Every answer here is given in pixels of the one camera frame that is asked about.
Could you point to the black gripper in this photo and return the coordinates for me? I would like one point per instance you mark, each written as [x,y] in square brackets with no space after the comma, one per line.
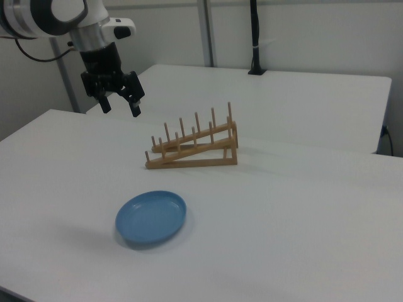
[100,63]

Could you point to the blue round plate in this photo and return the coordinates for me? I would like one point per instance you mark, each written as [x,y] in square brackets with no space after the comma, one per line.
[151,217]

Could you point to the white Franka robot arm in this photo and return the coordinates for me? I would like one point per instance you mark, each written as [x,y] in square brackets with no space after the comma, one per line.
[37,15]

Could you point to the wooden plate rack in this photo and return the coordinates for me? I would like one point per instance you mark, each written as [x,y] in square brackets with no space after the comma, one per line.
[192,151]

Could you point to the black pole with base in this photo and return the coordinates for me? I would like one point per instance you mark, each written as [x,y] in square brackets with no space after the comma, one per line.
[255,37]

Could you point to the slim aluminium frame post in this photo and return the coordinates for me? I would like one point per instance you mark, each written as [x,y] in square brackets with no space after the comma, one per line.
[64,81]

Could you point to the wide aluminium frame post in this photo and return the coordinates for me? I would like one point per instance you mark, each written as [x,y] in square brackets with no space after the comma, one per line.
[207,31]

